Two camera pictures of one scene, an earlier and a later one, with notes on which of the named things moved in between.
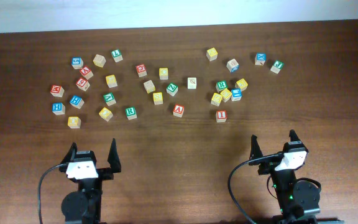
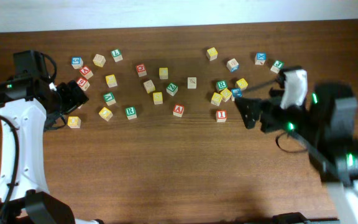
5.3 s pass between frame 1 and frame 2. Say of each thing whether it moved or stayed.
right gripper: moved
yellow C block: stayed
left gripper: moved
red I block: stayed
